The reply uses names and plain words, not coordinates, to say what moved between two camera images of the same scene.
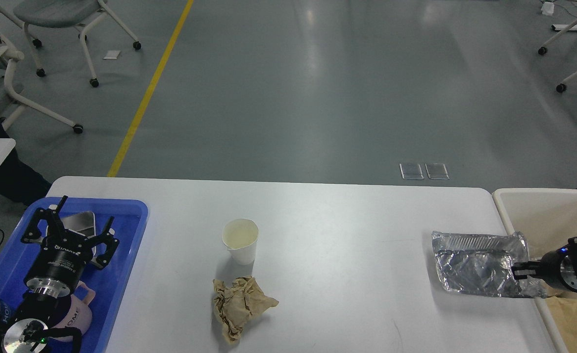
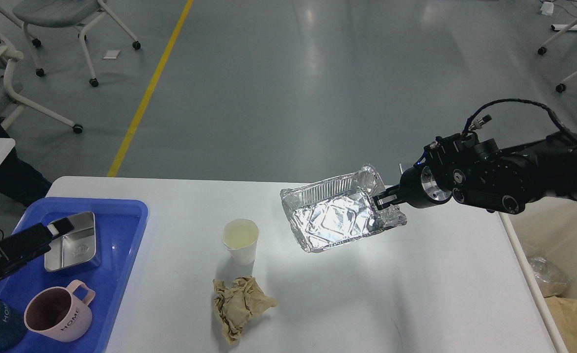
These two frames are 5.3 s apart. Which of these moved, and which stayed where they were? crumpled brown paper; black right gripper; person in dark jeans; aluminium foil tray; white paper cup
Moved: aluminium foil tray; black right gripper
Stayed: crumpled brown paper; white paper cup; person in dark jeans
